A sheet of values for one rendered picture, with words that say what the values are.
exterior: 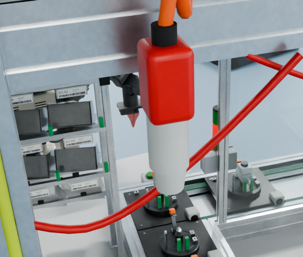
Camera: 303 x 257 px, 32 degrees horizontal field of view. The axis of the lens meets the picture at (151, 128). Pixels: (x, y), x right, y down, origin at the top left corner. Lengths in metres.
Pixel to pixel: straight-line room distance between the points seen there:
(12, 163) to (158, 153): 0.15
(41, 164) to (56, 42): 1.15
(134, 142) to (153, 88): 3.88
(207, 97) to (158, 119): 4.56
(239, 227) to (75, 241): 0.63
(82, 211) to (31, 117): 0.75
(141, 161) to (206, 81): 2.93
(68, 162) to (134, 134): 2.80
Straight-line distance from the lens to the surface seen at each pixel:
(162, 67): 0.47
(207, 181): 2.19
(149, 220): 2.00
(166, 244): 1.82
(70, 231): 0.62
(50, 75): 0.56
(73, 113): 1.61
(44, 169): 1.68
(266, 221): 2.07
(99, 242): 2.09
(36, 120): 1.60
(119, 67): 0.57
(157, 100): 0.49
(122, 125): 4.62
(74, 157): 1.69
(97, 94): 1.71
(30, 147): 1.58
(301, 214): 2.13
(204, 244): 1.89
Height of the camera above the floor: 2.23
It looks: 29 degrees down
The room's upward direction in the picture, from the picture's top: 3 degrees counter-clockwise
